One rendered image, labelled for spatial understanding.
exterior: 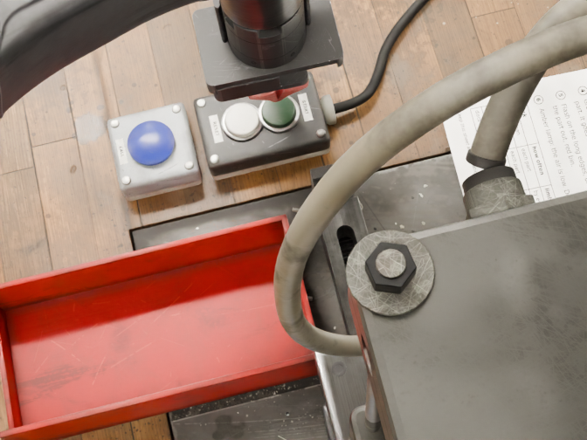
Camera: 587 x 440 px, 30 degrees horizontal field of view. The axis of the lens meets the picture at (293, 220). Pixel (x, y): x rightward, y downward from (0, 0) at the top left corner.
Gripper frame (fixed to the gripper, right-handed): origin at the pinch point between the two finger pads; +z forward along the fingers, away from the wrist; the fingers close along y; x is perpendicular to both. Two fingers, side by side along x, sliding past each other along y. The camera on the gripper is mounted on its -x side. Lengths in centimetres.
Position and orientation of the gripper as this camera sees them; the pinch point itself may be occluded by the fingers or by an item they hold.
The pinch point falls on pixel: (275, 89)
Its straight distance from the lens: 89.3
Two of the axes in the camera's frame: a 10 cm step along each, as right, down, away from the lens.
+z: 0.5, 3.4, 9.4
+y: -9.8, 2.1, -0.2
